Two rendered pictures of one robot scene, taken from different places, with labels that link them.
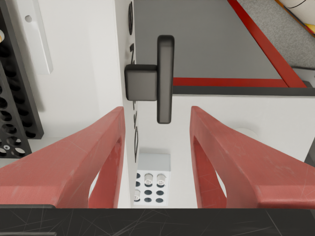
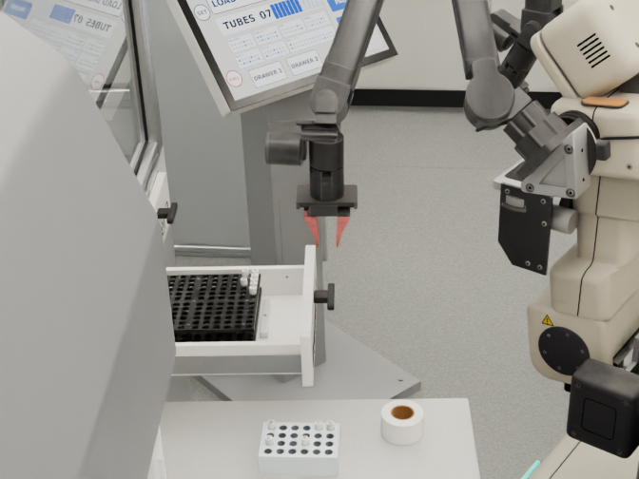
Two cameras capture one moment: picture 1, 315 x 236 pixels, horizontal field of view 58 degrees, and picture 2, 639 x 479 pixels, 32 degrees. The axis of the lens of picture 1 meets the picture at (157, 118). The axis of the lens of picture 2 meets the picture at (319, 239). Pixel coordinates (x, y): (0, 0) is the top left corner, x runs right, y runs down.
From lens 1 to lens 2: 1.90 m
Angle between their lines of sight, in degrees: 96
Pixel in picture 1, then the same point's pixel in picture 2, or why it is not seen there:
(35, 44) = (264, 322)
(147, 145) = not seen: hidden behind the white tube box
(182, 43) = not seen: outside the picture
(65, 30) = (280, 325)
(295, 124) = (448, 414)
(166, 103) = (331, 297)
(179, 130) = (347, 421)
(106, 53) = (309, 275)
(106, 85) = (307, 282)
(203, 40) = not seen: outside the picture
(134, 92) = (318, 295)
